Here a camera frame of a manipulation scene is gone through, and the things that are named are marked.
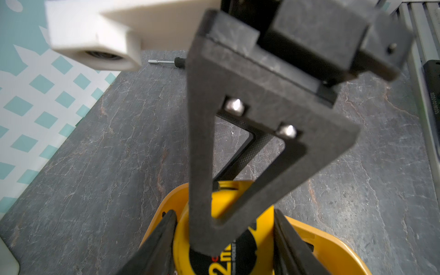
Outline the yellow tape measure with strap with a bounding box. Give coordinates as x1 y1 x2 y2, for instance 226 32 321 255
172 180 276 275

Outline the black orange screwdriver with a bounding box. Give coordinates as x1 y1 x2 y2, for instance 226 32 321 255
148 57 186 69

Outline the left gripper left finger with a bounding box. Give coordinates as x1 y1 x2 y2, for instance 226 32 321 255
117 210 177 275

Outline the white plastic toolbox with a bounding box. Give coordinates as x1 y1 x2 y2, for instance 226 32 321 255
0 239 20 275

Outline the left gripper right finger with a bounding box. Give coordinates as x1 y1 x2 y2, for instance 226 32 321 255
273 209 329 275

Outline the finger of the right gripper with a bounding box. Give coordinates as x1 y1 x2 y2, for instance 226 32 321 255
186 10 360 256
213 111 273 189

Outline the yellow storage tray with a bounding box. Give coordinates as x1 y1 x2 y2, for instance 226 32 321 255
143 183 370 275

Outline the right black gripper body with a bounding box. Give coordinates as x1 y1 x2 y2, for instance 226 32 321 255
220 1 414 103

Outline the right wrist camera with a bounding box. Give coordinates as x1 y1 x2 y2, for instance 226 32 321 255
45 0 221 71

